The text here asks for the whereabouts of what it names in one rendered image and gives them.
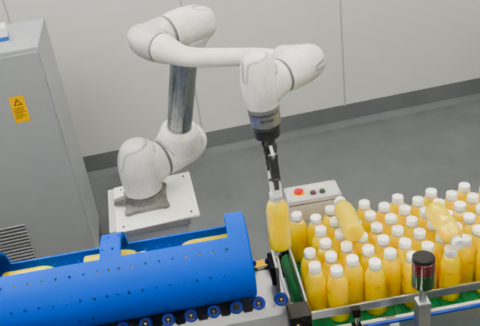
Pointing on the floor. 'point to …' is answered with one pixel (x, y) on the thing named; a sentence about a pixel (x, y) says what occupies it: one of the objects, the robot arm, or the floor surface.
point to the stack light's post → (422, 312)
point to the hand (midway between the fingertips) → (275, 184)
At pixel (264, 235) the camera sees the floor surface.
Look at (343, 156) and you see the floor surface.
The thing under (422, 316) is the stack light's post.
